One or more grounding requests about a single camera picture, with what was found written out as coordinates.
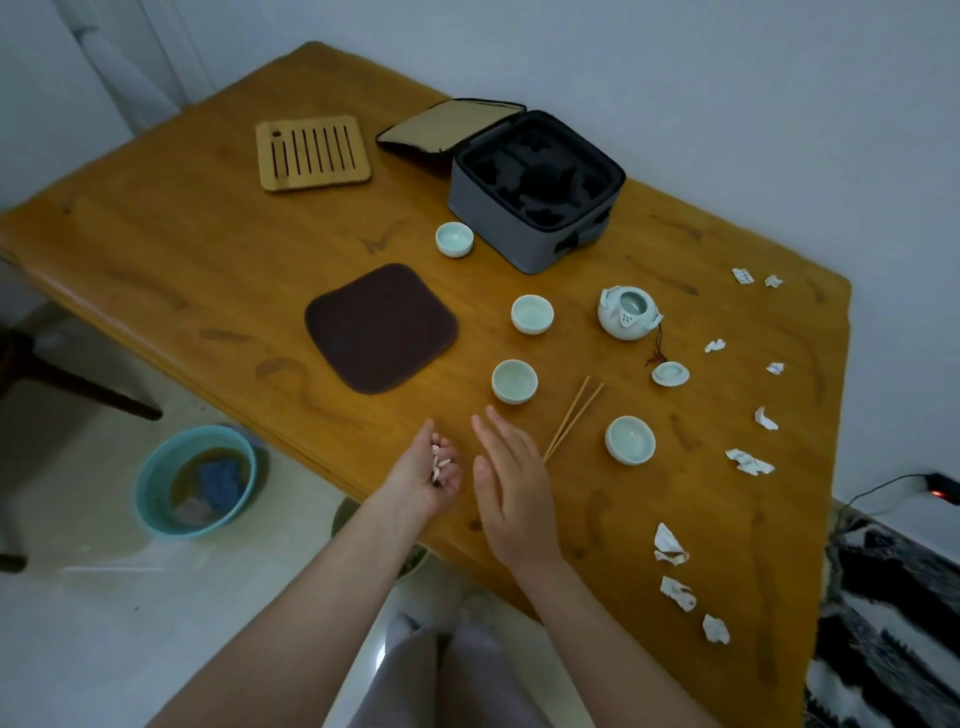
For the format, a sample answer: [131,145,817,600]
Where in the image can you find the grey tea set travel case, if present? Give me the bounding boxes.
[375,97,628,276]

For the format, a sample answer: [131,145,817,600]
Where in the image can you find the white pipe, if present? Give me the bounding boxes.
[51,0,183,135]

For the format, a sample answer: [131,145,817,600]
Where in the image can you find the blue cloth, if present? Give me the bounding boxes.
[195,458,243,513]

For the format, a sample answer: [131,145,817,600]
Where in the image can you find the teal plastic basin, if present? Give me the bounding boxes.
[134,424,259,540]

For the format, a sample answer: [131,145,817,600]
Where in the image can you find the pale celadon teapot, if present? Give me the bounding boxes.
[597,285,665,343]

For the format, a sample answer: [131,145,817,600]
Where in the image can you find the dark wooden chair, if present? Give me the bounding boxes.
[0,322,165,576]

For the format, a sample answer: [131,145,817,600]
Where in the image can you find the person's light trousers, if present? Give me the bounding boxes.
[348,624,554,728]

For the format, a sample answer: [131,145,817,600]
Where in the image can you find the person's left forearm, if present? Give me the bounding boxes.
[147,491,430,728]

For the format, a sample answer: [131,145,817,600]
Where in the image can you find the black and white rug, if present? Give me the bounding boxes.
[802,508,960,728]

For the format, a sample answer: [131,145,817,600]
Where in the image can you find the slatted bamboo tea tray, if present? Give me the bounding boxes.
[255,114,373,193]

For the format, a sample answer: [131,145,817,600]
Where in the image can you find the person's right forearm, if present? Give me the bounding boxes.
[513,551,723,728]

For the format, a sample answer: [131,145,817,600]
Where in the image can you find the person's right hand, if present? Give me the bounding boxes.
[470,405,565,576]

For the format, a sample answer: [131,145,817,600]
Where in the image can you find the pale celadon tea cup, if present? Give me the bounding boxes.
[604,414,657,467]
[510,294,555,336]
[491,359,540,407]
[435,221,475,260]

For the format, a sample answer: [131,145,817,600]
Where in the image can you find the person's left hand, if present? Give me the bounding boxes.
[379,418,464,525]

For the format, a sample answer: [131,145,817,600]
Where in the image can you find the group of white paper scraps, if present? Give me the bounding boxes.
[652,266,786,647]

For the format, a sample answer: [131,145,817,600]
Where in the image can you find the dark brown tea towel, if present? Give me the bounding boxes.
[303,262,460,396]

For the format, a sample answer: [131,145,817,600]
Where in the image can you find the bamboo tea tongs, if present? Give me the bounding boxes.
[541,375,606,465]

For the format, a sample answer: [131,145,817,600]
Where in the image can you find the black power cable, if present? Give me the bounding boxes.
[834,473,931,520]

